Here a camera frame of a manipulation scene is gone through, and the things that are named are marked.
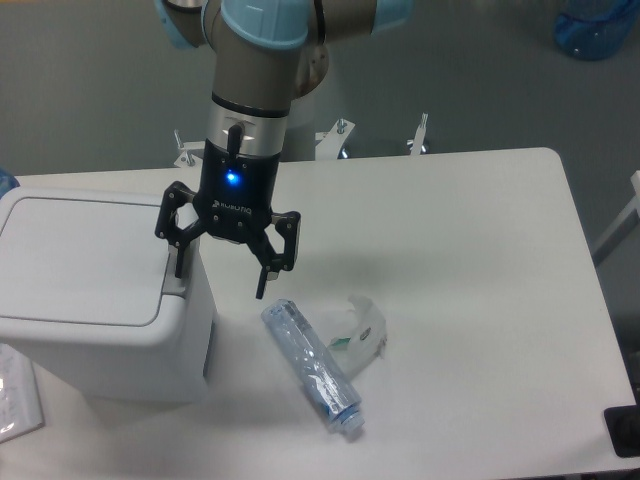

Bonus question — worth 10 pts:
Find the white plastic trash can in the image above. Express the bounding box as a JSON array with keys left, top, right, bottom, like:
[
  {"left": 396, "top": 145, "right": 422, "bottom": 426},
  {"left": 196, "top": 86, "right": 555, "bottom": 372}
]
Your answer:
[{"left": 1, "top": 186, "right": 217, "bottom": 402}]

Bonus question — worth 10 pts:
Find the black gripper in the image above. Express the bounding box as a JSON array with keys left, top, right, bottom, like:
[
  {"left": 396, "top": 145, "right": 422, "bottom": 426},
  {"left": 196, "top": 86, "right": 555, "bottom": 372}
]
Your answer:
[{"left": 153, "top": 141, "right": 302, "bottom": 301}]

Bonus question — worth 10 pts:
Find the white metal frame right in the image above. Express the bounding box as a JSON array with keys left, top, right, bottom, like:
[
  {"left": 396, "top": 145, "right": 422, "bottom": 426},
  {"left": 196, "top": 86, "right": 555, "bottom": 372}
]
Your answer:
[{"left": 591, "top": 171, "right": 639, "bottom": 268}]

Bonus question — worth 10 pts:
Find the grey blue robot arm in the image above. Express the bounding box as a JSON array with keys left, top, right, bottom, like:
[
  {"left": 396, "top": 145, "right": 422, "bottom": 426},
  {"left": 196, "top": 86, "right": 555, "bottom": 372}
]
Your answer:
[{"left": 154, "top": 0, "right": 414, "bottom": 298}]

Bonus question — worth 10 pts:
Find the clear plastic water bottle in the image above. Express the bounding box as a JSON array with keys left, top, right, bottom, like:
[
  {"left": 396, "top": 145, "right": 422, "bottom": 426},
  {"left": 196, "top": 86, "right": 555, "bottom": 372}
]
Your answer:
[{"left": 261, "top": 300, "right": 364, "bottom": 438}]

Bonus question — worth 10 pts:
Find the clear crumpled plastic packaging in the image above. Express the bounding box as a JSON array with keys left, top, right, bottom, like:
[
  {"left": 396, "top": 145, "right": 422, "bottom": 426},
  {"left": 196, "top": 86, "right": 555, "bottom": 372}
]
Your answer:
[{"left": 327, "top": 294, "right": 388, "bottom": 380}]

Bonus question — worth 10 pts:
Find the black device at table edge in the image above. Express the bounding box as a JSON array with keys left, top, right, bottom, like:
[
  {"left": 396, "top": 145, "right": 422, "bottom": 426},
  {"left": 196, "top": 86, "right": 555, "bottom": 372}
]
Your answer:
[{"left": 604, "top": 405, "right": 639, "bottom": 458}]

